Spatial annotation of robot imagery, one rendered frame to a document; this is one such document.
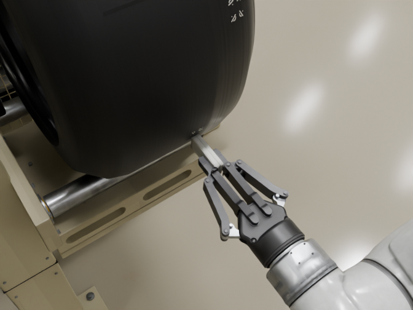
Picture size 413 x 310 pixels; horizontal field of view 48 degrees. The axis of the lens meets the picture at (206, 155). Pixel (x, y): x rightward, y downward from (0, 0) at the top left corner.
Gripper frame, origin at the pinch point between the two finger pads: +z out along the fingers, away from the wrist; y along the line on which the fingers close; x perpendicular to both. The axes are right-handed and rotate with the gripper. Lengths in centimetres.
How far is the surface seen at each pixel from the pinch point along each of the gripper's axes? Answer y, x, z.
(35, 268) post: 32, 42, 16
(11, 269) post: 36, 37, 17
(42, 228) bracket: 27.1, 11.9, 8.6
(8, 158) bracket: 26.3, 12.5, 25.3
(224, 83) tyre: -3.1, -13.6, 1.9
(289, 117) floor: -95, 111, 50
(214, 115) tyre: -2.3, -6.6, 2.1
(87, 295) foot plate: 24, 106, 26
